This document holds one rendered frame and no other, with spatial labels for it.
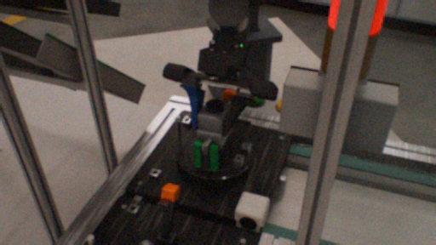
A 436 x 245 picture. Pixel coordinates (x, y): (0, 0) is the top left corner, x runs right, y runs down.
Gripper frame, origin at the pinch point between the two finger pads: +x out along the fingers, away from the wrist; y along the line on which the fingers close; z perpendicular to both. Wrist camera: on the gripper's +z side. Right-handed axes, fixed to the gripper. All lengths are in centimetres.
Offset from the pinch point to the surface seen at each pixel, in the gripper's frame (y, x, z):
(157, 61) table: -36, -12, -51
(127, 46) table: -49, -15, -56
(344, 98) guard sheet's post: 19.4, -4.2, 23.3
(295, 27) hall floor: -27, -82, -282
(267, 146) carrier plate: 8.2, 4.2, -12.5
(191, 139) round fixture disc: -5.4, 5.8, -7.4
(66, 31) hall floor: -201, -39, -228
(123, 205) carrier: -10.3, 17.6, 4.9
